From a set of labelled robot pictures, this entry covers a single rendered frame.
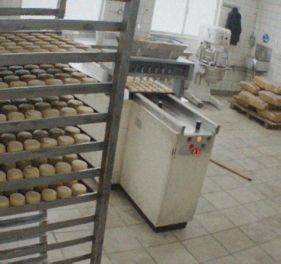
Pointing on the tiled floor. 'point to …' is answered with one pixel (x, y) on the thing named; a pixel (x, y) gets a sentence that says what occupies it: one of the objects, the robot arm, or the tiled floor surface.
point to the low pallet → (255, 115)
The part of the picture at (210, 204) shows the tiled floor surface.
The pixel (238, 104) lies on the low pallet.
